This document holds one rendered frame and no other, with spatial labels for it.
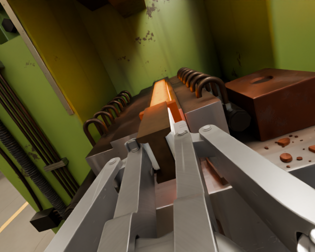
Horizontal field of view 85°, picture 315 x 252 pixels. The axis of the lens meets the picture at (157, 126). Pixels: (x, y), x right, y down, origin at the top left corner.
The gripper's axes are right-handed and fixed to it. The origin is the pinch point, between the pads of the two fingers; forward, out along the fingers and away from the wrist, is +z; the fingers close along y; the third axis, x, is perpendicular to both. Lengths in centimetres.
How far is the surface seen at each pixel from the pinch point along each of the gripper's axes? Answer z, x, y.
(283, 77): 8.6, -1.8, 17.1
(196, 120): 5.1, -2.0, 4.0
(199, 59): 53, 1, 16
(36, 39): 20.7, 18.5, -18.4
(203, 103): 6.4, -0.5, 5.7
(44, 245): 86, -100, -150
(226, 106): 7.1, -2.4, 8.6
